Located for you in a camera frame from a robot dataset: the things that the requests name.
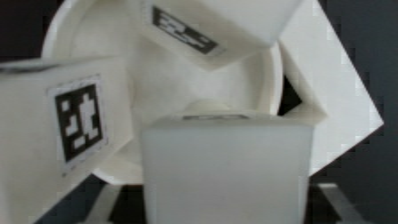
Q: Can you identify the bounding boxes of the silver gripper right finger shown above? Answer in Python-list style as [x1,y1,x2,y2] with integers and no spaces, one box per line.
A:
[318,183,375,224]

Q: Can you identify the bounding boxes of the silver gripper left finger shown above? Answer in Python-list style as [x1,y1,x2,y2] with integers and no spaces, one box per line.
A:
[77,184,123,224]

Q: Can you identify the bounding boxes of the white right barrier block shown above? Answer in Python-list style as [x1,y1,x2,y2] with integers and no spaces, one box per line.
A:
[279,0,384,174]

